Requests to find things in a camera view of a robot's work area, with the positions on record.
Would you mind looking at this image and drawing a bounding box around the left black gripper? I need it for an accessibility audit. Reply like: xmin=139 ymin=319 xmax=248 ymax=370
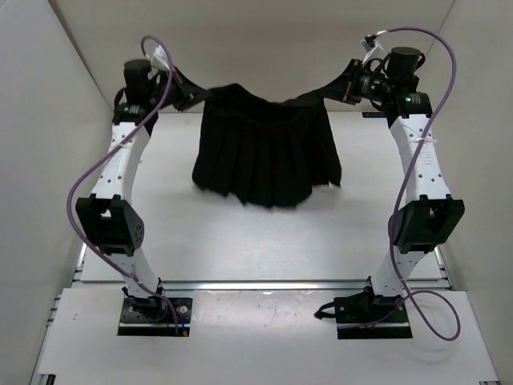
xmin=151 ymin=61 xmax=213 ymax=108

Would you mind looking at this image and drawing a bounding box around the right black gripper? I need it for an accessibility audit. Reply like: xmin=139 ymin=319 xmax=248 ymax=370
xmin=319 ymin=60 xmax=395 ymax=107

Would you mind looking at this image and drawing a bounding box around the black pleated skirt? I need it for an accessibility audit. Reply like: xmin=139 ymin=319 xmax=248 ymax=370
xmin=192 ymin=83 xmax=342 ymax=209

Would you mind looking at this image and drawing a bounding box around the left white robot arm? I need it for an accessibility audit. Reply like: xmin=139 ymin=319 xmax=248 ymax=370
xmin=75 ymin=46 xmax=205 ymax=319

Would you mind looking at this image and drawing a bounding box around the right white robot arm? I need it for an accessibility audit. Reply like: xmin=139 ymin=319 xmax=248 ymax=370
xmin=326 ymin=35 xmax=465 ymax=322

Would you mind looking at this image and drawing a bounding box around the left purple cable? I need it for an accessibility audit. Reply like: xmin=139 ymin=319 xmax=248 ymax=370
xmin=66 ymin=35 xmax=192 ymax=337

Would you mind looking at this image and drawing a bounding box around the purple cable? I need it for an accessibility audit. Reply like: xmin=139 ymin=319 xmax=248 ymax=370
xmin=362 ymin=26 xmax=460 ymax=330
xmin=66 ymin=35 xmax=192 ymax=337

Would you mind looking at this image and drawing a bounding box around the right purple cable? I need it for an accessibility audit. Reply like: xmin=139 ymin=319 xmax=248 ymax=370
xmin=362 ymin=26 xmax=460 ymax=330

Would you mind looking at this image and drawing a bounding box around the aluminium table frame rail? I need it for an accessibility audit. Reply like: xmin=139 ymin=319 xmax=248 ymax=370
xmin=71 ymin=245 xmax=452 ymax=292

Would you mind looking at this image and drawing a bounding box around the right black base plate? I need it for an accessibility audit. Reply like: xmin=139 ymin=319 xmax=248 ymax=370
xmin=313 ymin=287 xmax=413 ymax=340

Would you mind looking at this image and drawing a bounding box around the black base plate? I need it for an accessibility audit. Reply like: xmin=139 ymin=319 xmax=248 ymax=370
xmin=313 ymin=287 xmax=413 ymax=340
xmin=117 ymin=287 xmax=193 ymax=338

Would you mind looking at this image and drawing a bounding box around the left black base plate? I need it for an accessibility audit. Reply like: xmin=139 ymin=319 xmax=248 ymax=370
xmin=117 ymin=287 xmax=193 ymax=338

